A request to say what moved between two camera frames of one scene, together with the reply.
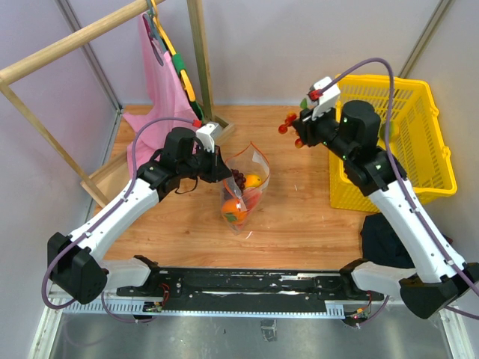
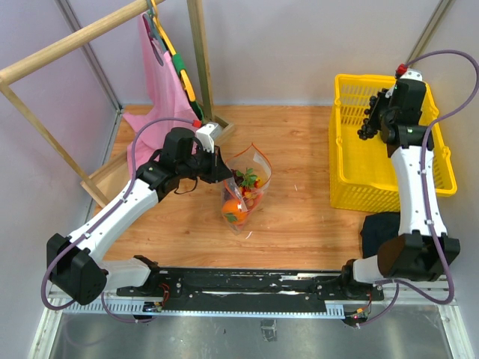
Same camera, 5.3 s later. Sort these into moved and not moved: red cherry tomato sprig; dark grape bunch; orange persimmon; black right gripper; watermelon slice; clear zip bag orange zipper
Moved: black right gripper; red cherry tomato sprig
Not moved: dark grape bunch; watermelon slice; clear zip bag orange zipper; orange persimmon
